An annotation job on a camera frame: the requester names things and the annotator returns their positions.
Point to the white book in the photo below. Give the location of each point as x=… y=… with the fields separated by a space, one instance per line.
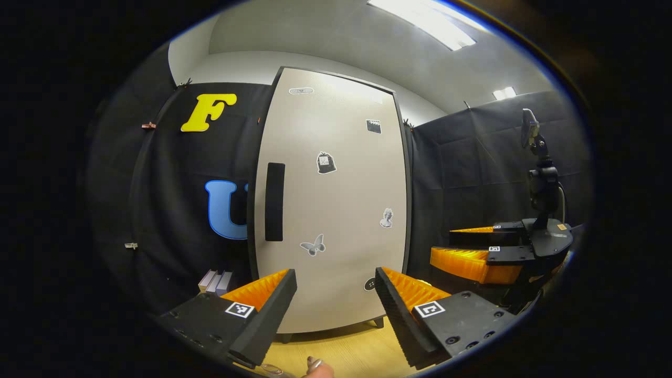
x=206 y=282

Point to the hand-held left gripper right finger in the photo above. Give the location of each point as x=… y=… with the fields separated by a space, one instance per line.
x=396 y=315

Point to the black backdrop cloth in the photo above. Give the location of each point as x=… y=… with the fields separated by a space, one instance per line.
x=168 y=210

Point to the pale grey book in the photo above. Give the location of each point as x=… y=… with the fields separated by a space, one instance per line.
x=215 y=283

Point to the beige cabinet door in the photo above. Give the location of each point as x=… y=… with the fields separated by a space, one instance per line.
x=341 y=199

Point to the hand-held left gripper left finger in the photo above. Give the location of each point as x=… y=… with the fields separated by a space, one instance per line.
x=273 y=315

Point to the blue-grey book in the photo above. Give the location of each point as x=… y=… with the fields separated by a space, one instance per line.
x=224 y=283

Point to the small ceiling light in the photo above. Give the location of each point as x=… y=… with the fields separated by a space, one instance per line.
x=504 y=93

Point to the grey cabinet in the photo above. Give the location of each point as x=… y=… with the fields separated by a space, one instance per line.
x=251 y=220

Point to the long ceiling light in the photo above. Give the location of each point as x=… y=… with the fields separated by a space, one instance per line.
x=425 y=23

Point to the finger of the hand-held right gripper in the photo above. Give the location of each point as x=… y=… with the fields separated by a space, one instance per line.
x=504 y=236
x=512 y=254

